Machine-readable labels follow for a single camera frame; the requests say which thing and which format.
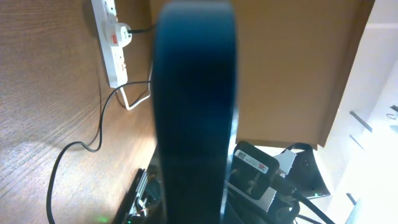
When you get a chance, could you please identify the white power strip cord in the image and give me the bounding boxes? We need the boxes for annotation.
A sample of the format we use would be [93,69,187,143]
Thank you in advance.
[119,62,154,111]

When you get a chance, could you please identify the blue Galaxy smartphone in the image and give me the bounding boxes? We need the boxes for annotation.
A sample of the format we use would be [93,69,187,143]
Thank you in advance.
[151,1,238,223]

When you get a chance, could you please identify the white power strip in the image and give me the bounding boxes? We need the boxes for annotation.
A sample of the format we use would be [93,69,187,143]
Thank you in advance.
[91,0,131,88]

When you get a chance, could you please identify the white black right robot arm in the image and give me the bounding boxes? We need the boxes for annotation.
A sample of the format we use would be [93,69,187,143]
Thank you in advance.
[114,141,330,223]

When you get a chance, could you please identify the black USB charging cable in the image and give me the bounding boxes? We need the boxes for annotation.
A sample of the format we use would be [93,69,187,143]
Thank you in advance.
[45,24,156,224]

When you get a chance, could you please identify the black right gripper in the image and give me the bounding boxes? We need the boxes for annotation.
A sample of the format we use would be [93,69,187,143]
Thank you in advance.
[112,149,162,224]

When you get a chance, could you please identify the white USB charger plug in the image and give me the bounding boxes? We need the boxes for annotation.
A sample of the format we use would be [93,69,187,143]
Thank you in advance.
[105,22,132,47]

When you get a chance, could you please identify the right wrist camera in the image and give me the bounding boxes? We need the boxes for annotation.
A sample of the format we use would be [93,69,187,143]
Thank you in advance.
[229,141,296,211]

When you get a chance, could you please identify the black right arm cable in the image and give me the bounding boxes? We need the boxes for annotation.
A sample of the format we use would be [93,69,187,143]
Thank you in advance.
[273,174,336,224]

